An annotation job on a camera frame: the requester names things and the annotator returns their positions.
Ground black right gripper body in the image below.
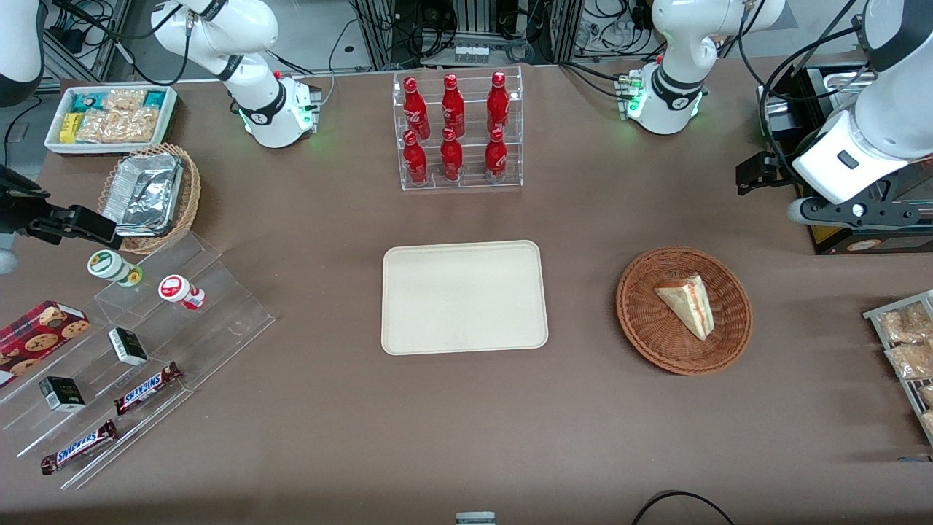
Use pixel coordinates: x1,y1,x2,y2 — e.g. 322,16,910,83
0,165,52,236

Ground triangular sandwich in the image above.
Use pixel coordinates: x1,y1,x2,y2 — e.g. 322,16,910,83
654,274,714,341

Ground small wicker basket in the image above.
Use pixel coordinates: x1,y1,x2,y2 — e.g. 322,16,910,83
98,142,201,254

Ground large round wicker basket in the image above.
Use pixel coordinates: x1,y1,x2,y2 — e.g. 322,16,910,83
616,246,753,376

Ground cream plastic serving tray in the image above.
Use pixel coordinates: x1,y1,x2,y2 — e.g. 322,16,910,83
381,241,549,356

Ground green lid yogurt cup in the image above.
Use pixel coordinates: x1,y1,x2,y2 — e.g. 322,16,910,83
87,249,143,287

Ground stacked aluminium foil trays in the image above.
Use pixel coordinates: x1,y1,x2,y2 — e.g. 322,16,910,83
102,153,183,236

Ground black hot food warmer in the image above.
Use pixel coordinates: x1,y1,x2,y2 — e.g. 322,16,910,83
758,62,933,256

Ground white rectangular snack bin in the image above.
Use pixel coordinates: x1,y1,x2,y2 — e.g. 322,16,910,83
44,84,179,158

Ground clear rice cracker bag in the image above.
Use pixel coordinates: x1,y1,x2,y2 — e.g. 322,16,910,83
102,87,147,112
75,108,160,144

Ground red chocolate cookie box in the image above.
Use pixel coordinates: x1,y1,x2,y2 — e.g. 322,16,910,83
0,300,90,381

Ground red lid yogurt cup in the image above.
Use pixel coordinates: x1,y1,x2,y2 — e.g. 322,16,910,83
158,274,206,311

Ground small black carton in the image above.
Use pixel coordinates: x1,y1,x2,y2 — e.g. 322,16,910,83
108,327,149,366
39,376,86,413

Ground clear acrylic step shelf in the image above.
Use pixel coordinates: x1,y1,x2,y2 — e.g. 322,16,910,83
0,232,276,491

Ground Snickers chocolate bar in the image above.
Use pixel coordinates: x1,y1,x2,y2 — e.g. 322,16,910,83
41,421,117,475
114,362,183,415

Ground red cola bottle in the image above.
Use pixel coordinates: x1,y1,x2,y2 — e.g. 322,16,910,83
442,74,466,138
403,131,429,185
402,77,431,141
485,128,508,183
487,71,510,134
440,127,464,182

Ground clear acrylic bottle rack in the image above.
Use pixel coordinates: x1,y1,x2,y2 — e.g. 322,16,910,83
392,66,524,192

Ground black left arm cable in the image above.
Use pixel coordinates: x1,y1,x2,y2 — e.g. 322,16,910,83
736,0,875,190

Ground grey metal shelf frame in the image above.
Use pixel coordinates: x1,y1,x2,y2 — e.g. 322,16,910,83
40,0,132,85

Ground aluminium profile frame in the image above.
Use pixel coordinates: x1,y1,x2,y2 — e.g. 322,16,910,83
354,0,584,70

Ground black looped table cable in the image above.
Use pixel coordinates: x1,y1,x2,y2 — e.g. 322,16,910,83
631,490,737,525

